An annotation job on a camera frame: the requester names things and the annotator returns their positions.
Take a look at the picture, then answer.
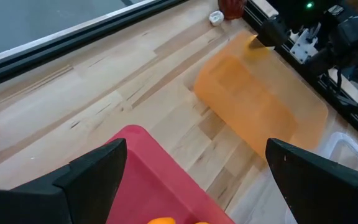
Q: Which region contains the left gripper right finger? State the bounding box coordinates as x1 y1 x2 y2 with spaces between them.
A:
265 138 358 224

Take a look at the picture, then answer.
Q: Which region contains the red onion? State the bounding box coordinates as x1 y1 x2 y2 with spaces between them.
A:
218 0 247 20

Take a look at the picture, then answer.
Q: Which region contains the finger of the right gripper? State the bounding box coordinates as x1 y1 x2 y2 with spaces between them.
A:
257 15 291 47

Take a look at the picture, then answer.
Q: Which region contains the white garlic bulb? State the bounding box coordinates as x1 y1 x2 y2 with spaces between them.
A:
209 11 225 27

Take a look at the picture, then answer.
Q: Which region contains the orange yellow mango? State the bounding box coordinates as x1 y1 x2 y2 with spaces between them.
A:
147 217 177 224

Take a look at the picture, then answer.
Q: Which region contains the pink plastic bin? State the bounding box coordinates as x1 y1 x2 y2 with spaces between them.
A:
106 124 236 224

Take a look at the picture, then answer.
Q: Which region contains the black aluminium table frame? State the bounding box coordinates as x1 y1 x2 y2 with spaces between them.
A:
0 0 358 150

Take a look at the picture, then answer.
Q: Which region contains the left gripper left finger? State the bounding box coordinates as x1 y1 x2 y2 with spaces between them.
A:
0 138 128 224

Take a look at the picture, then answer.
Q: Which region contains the clear plastic bin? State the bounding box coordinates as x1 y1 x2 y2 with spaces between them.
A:
225 131 358 224

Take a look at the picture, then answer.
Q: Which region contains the orange plastic bin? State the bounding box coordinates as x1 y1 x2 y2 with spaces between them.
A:
193 29 329 159

